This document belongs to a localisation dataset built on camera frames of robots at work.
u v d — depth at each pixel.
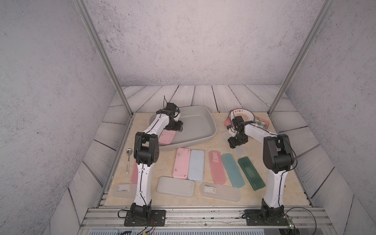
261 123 1.14
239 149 0.95
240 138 0.86
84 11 0.72
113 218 0.76
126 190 0.82
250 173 0.87
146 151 0.60
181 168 0.89
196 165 0.90
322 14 0.73
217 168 0.92
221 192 0.82
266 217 0.66
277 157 0.55
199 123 1.13
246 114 1.18
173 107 0.86
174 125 0.91
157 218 0.73
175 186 0.83
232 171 0.89
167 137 1.01
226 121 1.14
